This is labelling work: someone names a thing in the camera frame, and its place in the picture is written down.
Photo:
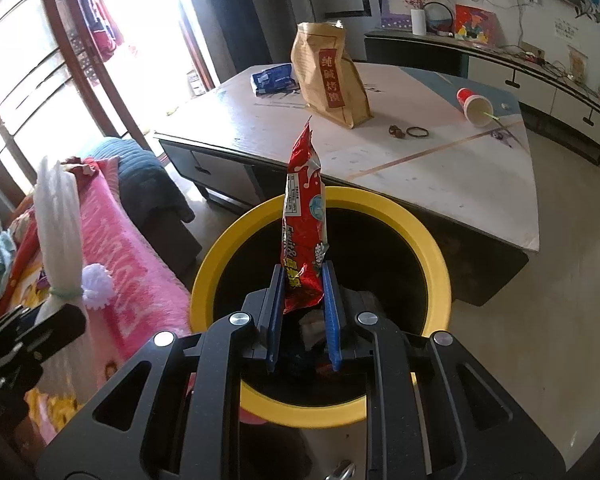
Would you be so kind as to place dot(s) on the black white TV cabinet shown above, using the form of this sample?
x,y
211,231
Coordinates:
x,y
530,75

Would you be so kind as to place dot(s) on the red snack packet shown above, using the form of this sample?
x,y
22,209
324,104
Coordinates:
x,y
302,220

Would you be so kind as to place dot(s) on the white crumpled paper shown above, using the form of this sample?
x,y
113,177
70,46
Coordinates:
x,y
312,330

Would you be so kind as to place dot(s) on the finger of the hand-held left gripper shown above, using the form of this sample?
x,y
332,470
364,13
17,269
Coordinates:
x,y
57,327

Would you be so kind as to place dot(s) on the white vase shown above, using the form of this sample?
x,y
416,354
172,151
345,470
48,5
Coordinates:
x,y
418,22

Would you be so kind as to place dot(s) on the small labelled container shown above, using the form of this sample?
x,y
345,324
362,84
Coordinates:
x,y
196,84

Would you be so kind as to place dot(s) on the brown paper bag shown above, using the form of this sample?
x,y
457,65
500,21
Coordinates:
x,y
330,85

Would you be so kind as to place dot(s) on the red picture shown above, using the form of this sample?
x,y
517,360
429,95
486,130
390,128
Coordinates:
x,y
477,22

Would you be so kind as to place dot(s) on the red blue hanging cloth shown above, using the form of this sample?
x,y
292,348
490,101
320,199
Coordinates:
x,y
100,25

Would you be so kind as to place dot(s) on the red quilt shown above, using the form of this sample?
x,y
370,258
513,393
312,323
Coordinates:
x,y
82,167

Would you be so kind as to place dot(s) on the blue white packet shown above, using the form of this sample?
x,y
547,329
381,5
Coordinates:
x,y
272,79

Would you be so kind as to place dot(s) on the green drinking straw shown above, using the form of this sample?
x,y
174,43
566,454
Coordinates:
x,y
495,117

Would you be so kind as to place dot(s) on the dark hair clip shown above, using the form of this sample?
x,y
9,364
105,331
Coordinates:
x,y
396,132

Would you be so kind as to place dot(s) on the yellow white snack packet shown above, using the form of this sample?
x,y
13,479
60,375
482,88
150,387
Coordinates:
x,y
57,230

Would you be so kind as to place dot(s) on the yellow trash bin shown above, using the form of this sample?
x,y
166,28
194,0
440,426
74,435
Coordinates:
x,y
220,260

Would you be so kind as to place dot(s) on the blue textured blanket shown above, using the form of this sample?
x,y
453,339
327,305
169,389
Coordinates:
x,y
125,157

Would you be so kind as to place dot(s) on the white coffee table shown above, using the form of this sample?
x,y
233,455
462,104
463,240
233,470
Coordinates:
x,y
430,175

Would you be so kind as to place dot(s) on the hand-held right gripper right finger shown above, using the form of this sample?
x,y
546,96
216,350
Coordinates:
x,y
331,320

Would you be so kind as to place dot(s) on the beige paper card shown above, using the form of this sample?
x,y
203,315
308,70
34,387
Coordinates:
x,y
576,62

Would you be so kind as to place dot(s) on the grey curtain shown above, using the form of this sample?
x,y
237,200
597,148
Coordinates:
x,y
230,10

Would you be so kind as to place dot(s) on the red paper cup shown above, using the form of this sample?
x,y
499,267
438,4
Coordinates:
x,y
472,102

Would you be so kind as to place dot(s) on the purple box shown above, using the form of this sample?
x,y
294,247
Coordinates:
x,y
395,21

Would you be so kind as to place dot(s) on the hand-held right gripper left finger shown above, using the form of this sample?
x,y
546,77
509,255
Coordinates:
x,y
275,320

